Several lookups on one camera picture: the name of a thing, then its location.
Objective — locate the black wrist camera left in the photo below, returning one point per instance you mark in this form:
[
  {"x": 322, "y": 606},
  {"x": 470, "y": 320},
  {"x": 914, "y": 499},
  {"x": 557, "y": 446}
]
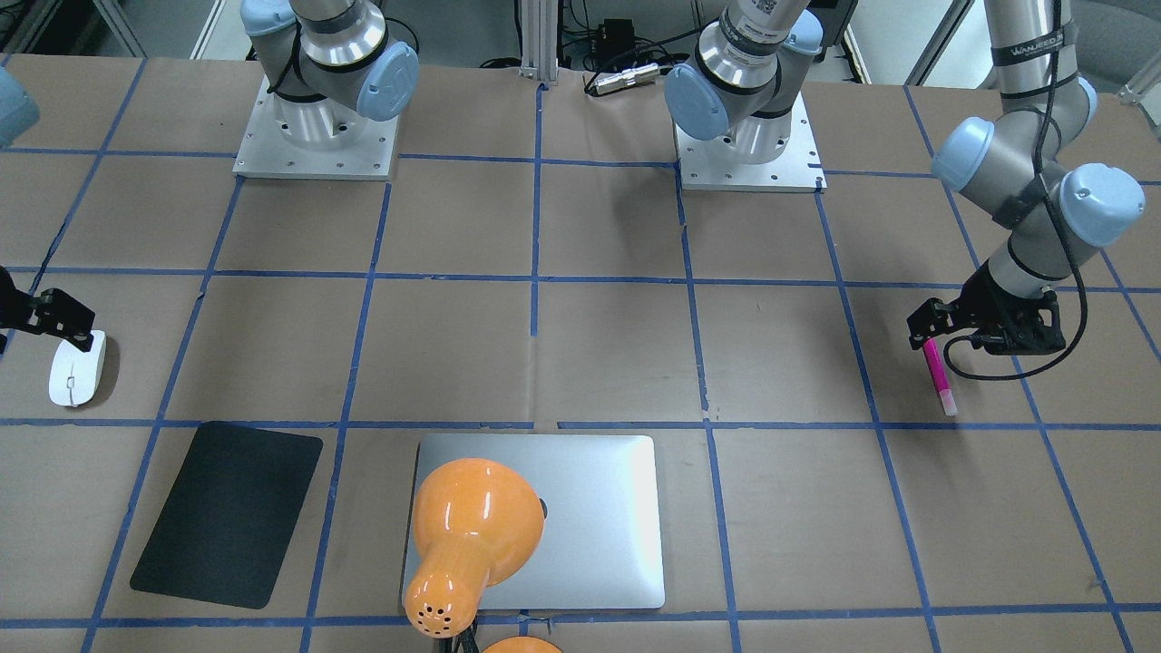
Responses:
[{"x": 1021, "y": 326}]

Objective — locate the silver cylinder connector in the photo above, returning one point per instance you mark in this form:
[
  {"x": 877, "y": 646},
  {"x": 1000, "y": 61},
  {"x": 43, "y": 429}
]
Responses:
[{"x": 607, "y": 83}]

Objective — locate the silver laptop notebook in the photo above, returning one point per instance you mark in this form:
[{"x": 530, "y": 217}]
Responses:
[{"x": 601, "y": 547}]

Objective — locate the black mousepad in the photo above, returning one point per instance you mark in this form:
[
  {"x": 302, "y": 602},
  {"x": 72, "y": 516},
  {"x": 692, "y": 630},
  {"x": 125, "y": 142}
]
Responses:
[{"x": 225, "y": 528}]

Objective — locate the orange desk lamp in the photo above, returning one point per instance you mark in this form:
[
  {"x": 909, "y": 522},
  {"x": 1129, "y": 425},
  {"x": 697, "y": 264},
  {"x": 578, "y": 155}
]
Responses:
[{"x": 475, "y": 523}]

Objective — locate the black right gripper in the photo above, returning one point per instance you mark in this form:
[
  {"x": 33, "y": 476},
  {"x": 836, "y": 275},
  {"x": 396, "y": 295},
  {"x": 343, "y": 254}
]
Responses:
[{"x": 56, "y": 313}]

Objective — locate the white computer mouse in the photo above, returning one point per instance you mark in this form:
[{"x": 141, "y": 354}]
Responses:
[{"x": 75, "y": 374}]

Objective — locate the aluminium frame post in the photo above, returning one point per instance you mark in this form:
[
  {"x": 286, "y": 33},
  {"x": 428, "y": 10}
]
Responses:
[{"x": 539, "y": 37}]

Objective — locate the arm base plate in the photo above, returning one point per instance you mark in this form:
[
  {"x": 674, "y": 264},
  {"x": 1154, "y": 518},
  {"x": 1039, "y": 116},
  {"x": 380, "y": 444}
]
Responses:
[
  {"x": 319, "y": 140},
  {"x": 757, "y": 155}
]

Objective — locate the pink marker pen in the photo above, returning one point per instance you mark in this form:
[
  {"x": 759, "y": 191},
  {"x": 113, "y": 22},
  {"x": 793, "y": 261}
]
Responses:
[{"x": 940, "y": 381}]

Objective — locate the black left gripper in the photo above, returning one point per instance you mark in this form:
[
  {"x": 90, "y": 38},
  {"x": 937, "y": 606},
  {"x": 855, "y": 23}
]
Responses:
[{"x": 986, "y": 296}]

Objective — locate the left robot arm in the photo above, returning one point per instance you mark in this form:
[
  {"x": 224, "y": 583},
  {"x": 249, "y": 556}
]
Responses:
[{"x": 749, "y": 64}]

